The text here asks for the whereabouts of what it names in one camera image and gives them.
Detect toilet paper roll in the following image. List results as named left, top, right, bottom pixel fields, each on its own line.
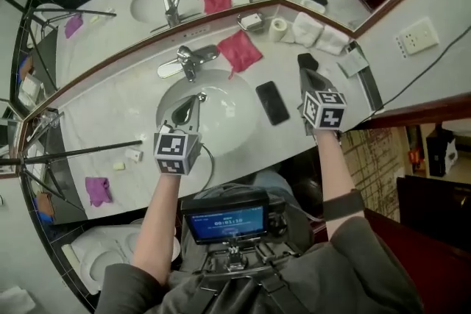
left=267, top=16, right=291, bottom=44

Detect dark wooden door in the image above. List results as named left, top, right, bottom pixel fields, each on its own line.
left=394, top=174, right=471, bottom=257

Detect chest-mounted screen device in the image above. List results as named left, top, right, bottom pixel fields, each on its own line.
left=179, top=189, right=288, bottom=247

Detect person's dark shirt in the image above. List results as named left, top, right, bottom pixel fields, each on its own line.
left=93, top=215, right=425, bottom=314

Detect large wood-framed mirror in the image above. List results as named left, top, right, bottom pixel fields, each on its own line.
left=0, top=0, right=307, bottom=123

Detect orange blue bag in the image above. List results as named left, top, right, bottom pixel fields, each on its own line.
left=34, top=190, right=57, bottom=224

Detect black armband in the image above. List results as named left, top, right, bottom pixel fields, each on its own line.
left=322, top=189, right=366, bottom=222

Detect person's left forearm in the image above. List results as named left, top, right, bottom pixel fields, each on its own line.
left=130, top=171, right=180, bottom=287

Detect chrome faucet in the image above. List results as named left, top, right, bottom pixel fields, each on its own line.
left=156, top=43, right=221, bottom=83

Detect white toilet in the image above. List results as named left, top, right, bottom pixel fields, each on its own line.
left=60, top=218, right=182, bottom=298

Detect person's blue jeans legs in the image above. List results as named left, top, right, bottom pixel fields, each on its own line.
left=252, top=170, right=296, bottom=204

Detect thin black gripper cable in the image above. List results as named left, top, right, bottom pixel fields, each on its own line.
left=197, top=142, right=217, bottom=193

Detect white folded towel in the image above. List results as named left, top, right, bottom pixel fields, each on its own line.
left=291, top=11, right=325, bottom=49
left=314, top=24, right=351, bottom=57

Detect black tripod stand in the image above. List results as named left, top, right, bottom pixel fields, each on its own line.
left=0, top=109, right=144, bottom=215

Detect metal soap dish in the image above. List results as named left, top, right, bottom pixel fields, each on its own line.
left=235, top=11, right=266, bottom=33

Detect red cloth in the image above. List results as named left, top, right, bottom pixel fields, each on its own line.
left=216, top=28, right=265, bottom=81

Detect white wall power socket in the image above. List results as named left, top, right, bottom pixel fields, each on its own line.
left=394, top=15, right=442, bottom=60

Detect small white box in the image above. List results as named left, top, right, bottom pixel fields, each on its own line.
left=124, top=146, right=144, bottom=163

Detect white green sign card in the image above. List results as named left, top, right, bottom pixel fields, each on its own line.
left=336, top=46, right=371, bottom=79

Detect black smartphone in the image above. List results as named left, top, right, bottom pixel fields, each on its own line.
left=255, top=79, right=292, bottom=127

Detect purple cloth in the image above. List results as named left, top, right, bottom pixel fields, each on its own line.
left=84, top=175, right=114, bottom=209

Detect black cardboard box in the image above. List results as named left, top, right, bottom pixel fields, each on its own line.
left=425, top=126, right=460, bottom=178

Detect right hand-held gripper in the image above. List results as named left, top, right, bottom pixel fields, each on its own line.
left=296, top=65, right=349, bottom=137

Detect cream paper roll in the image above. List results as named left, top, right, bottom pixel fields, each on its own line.
left=60, top=243, right=81, bottom=270

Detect clear glass tumbler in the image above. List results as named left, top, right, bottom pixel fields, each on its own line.
left=35, top=109, right=66, bottom=129

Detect thick black cable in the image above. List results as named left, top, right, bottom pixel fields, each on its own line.
left=358, top=23, right=471, bottom=123

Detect white soap block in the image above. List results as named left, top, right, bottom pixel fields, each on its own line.
left=240, top=13, right=261, bottom=29

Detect person's right forearm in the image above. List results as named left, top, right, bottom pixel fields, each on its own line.
left=311, top=127, right=366, bottom=244

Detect white sink basin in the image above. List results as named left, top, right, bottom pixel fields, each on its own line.
left=155, top=68, right=265, bottom=160

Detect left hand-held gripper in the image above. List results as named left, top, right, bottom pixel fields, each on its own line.
left=152, top=93, right=205, bottom=177

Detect long black tray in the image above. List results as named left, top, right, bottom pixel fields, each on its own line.
left=347, top=39, right=386, bottom=113

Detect dark wooden door frame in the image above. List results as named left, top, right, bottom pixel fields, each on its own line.
left=352, top=90, right=471, bottom=132

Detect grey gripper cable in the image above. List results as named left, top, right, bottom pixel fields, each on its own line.
left=289, top=204, right=325, bottom=224

